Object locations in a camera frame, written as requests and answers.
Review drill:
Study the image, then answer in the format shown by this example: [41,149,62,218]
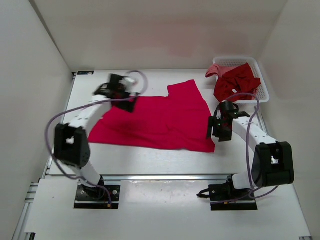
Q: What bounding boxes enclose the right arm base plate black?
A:
[196,182,258,211]

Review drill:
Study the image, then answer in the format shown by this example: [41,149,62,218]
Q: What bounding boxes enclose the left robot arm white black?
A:
[53,74,140,200]

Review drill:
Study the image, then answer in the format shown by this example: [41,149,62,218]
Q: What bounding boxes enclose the magenta t shirt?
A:
[88,79,216,153]

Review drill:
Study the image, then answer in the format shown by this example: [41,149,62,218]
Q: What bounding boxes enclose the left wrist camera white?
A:
[124,77,138,86]

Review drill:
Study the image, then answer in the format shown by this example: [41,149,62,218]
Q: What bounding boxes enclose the salmon pink t shirt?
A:
[205,63,227,78]

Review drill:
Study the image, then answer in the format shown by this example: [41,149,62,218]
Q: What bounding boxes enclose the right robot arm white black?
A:
[206,101,295,200]

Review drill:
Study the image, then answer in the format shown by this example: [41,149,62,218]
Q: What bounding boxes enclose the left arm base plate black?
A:
[73,184,121,210]

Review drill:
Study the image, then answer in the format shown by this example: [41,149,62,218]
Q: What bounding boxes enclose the white plastic laundry basket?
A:
[206,56,270,104]

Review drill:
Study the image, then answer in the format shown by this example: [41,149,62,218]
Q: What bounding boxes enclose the dark red t shirt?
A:
[213,63,261,102]

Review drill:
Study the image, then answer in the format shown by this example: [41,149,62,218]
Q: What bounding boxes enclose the small dark label sticker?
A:
[77,71,94,76]

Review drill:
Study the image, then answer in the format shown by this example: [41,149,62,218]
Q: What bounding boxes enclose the aluminium frame rail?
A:
[12,104,312,240]

